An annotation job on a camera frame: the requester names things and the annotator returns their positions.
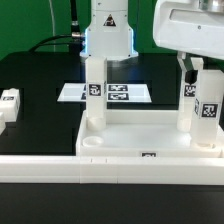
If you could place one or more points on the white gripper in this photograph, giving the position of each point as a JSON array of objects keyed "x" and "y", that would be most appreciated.
[{"x": 192, "y": 26}]

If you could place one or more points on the white desk top tray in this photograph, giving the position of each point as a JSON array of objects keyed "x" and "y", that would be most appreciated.
[{"x": 139, "y": 133}]

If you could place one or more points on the white L-shaped fence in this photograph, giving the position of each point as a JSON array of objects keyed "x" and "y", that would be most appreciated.
[{"x": 112, "y": 170}]

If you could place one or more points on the white marker base plate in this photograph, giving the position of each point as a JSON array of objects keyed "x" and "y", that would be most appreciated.
[{"x": 126, "y": 93}]

